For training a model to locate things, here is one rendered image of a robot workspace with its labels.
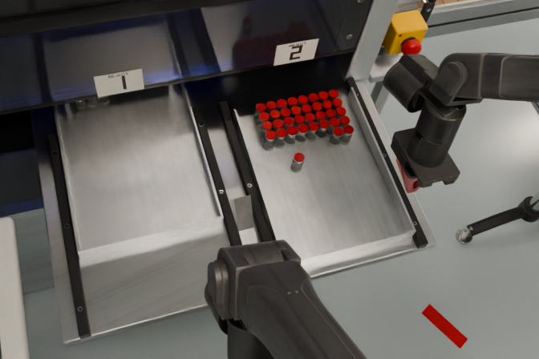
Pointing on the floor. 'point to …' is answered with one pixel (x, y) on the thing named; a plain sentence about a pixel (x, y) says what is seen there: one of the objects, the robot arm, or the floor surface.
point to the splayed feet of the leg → (497, 221)
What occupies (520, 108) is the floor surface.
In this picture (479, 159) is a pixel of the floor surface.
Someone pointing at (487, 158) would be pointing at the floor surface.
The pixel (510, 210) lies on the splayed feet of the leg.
